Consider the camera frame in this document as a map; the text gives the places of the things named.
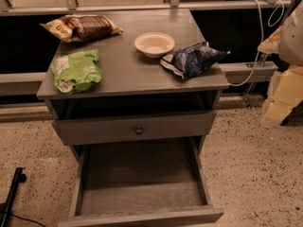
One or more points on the green rice chip bag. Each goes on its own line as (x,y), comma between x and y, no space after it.
(77,72)

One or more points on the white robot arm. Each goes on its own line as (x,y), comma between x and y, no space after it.
(285,90)

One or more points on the grey wooden drawer cabinet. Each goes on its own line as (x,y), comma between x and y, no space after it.
(132,84)

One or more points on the round metal drawer knob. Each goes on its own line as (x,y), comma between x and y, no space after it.
(138,130)

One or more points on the blue chip bag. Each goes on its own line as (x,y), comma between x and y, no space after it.
(190,61)

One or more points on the closed grey upper drawer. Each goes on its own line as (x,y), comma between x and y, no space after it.
(121,129)

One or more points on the open grey lower drawer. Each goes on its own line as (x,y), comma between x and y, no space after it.
(154,183)

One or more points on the brown chip bag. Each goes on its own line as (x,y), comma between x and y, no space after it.
(82,28)

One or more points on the slanted metal stand pole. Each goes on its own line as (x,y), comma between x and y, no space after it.
(255,79)

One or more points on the metal railing frame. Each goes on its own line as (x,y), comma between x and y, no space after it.
(139,0)

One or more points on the black pole with cable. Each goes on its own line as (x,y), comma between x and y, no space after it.
(6,206)

